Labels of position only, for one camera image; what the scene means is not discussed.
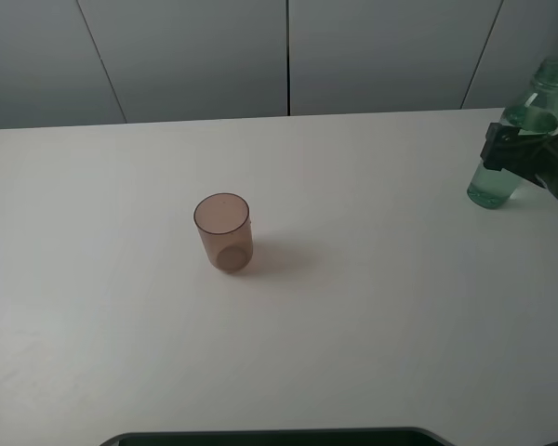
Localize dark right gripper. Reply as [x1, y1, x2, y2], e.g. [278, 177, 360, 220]
[480, 123, 558, 201]

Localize green water bottle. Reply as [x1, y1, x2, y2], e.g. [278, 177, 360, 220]
[467, 57, 558, 209]

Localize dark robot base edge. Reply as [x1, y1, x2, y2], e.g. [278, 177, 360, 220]
[104, 427, 449, 446]

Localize pink translucent plastic cup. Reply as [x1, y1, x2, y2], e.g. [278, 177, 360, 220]
[193, 192, 253, 273]

